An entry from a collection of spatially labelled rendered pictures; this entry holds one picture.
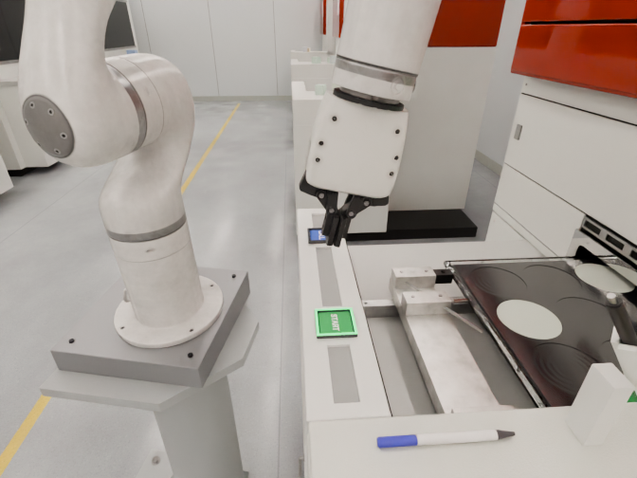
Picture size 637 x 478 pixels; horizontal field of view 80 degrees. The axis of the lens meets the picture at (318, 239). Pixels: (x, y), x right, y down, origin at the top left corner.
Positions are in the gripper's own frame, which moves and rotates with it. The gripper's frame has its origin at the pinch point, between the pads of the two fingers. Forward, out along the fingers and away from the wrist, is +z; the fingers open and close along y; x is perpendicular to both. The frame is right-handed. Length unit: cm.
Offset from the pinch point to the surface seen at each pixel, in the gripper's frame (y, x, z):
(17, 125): 253, -354, 117
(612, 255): -59, -18, 5
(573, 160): -58, -39, -7
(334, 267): -5.0, -15.1, 15.3
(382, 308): -17.2, -17.1, 24.3
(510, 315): -35.1, -7.1, 14.7
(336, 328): -3.5, 1.3, 14.7
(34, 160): 242, -354, 150
